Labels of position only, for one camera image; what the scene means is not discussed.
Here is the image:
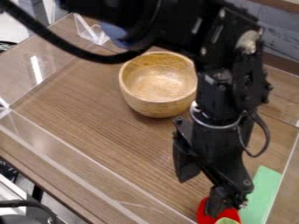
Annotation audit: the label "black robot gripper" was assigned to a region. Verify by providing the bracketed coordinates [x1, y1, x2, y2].
[172, 117, 253, 218]

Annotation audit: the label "red plush strawberry green leaves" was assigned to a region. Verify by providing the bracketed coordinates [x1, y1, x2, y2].
[196, 197, 241, 224]

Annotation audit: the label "green rectangular block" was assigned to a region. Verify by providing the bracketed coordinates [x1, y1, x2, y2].
[238, 166, 281, 224]

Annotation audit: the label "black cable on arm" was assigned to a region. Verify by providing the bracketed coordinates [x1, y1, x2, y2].
[0, 0, 164, 65]

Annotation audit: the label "black device bottom left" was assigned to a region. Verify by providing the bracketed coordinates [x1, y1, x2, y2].
[0, 199, 67, 224]

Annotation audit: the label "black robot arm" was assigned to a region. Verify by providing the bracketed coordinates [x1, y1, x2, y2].
[57, 0, 272, 218]

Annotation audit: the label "light wooden bowl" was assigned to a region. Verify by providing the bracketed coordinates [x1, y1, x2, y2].
[118, 52, 197, 118]

